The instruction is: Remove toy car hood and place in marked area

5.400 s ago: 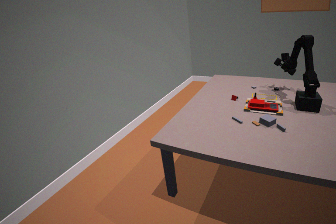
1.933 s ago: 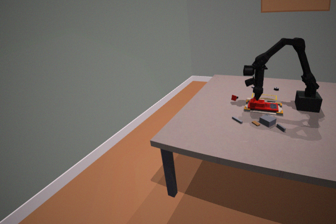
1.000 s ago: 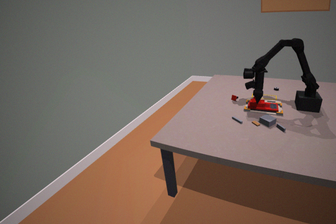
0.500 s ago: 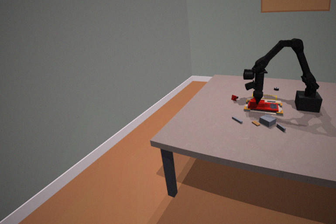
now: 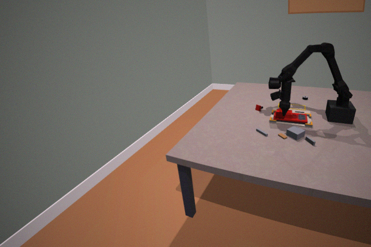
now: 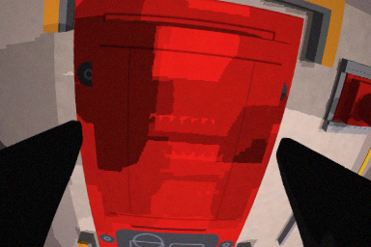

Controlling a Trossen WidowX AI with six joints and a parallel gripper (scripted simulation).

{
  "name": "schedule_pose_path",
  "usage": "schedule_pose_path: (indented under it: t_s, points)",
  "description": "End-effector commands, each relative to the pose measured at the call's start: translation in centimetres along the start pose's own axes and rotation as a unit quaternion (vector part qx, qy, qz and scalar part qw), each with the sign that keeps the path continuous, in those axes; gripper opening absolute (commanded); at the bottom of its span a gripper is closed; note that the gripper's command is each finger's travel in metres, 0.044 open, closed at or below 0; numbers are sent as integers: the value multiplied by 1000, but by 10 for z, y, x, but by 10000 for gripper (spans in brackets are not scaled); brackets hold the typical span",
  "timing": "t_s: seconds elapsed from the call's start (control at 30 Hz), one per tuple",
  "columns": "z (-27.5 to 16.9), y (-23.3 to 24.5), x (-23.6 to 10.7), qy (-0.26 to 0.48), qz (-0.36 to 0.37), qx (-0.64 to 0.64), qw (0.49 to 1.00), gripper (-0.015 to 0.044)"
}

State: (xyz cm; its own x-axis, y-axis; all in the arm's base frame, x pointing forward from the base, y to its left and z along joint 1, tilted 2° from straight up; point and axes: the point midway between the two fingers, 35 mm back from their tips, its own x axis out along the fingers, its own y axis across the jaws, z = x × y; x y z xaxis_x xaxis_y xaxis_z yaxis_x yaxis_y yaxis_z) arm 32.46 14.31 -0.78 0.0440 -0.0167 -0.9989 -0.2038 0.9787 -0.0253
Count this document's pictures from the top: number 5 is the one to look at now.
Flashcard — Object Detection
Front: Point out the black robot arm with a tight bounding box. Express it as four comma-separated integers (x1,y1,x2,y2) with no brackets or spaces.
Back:
268,42,353,108

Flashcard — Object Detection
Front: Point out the small brown flat bar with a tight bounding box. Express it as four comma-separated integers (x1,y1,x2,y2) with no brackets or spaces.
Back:
278,133,288,139

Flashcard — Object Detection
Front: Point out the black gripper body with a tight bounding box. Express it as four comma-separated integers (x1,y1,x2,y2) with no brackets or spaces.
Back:
279,89,291,108

